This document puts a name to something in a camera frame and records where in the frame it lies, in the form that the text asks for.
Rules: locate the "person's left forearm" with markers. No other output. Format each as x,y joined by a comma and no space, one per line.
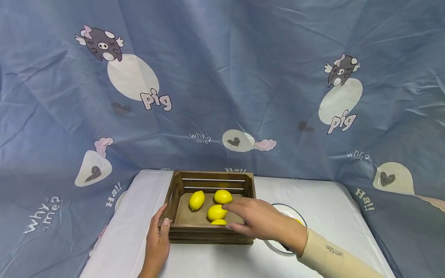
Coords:
151,272

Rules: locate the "person's right forearm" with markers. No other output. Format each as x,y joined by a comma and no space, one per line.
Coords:
333,256

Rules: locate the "person's left hand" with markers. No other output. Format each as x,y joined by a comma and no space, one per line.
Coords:
157,241

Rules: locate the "person's right fingers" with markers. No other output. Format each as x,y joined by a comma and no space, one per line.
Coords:
234,205

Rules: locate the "person's right hand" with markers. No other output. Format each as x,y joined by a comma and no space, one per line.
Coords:
267,224

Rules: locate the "person's right thumb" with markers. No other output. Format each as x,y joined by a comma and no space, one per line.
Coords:
235,229

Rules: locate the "brown wooden crate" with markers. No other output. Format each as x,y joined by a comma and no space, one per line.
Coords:
208,181

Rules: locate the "yellow lemon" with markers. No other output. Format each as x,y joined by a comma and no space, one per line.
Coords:
218,222
216,212
298,221
196,200
223,196

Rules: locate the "person's left thumb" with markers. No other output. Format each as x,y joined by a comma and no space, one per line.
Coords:
167,229

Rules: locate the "clear glass bowl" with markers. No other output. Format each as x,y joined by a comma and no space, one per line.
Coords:
278,245

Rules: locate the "person's left index finger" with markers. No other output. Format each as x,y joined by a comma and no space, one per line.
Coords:
160,214

